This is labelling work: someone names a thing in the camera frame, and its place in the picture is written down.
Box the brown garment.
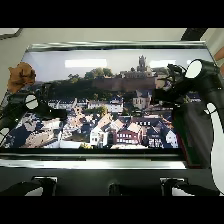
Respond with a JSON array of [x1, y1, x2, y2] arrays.
[[6, 61, 37, 95]]

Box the silver frame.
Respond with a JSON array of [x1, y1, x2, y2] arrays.
[[0, 151, 224, 197]]

